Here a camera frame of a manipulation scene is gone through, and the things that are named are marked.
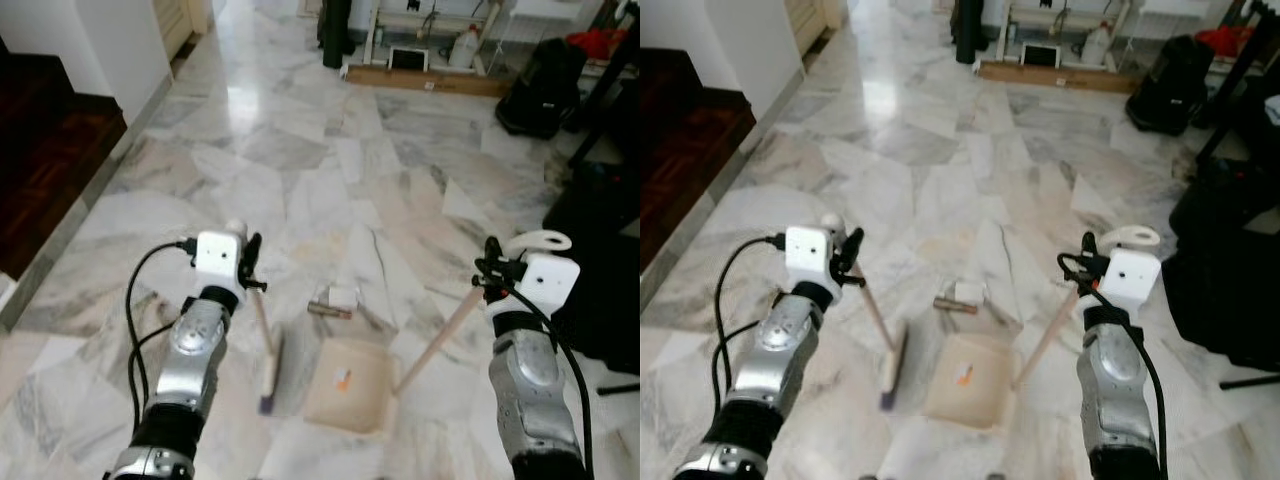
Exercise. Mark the wooden hand brush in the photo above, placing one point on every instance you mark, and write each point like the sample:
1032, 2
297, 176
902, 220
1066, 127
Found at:
272, 375
893, 370

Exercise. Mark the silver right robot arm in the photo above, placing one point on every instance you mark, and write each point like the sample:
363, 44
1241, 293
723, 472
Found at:
525, 380
1110, 370

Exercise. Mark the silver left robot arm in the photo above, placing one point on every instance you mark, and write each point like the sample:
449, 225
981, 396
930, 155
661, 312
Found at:
195, 350
785, 345

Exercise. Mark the black floor rod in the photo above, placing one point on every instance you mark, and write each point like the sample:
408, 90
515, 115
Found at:
1250, 381
620, 387

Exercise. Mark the brown cardboard roll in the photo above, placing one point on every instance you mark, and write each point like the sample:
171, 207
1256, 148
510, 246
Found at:
328, 310
955, 305

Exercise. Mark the small white box scrap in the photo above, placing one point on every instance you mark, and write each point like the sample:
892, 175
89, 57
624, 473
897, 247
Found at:
969, 292
344, 296

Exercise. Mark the large black bag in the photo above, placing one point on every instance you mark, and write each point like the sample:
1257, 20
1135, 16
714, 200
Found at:
600, 270
1225, 270

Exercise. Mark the black backpack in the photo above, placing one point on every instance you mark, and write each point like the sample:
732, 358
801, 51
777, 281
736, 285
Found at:
1170, 85
545, 90

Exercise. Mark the long wooden board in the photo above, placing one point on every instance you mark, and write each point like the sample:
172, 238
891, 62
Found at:
425, 80
1055, 76

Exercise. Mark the black tripod leg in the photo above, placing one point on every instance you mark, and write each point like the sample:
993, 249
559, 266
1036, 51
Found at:
1235, 95
600, 100

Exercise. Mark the dark wooden stairs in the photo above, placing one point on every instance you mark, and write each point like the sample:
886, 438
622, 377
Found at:
690, 150
50, 150

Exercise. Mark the white framed tablet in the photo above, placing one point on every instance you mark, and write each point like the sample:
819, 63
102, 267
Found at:
409, 59
1041, 56

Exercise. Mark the white plastic jug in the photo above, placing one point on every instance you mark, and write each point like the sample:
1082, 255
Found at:
1098, 46
465, 50

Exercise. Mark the light wooden door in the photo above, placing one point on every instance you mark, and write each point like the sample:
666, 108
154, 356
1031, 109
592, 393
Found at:
178, 20
812, 18

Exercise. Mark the black cylinder stand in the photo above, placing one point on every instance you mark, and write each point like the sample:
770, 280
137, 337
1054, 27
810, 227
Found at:
337, 35
970, 30

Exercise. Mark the red cloth bag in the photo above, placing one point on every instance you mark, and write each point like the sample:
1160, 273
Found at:
1225, 40
598, 42

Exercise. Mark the white shelf rack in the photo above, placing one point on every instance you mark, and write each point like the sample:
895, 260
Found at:
1008, 25
372, 30

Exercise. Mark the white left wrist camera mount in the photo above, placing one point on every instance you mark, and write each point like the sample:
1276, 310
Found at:
810, 250
220, 258

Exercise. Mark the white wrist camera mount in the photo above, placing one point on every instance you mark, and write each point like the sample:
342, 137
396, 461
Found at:
810, 250
220, 258
550, 280
1132, 275

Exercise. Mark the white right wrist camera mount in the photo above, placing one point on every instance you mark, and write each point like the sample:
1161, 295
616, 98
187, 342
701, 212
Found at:
1132, 275
550, 280

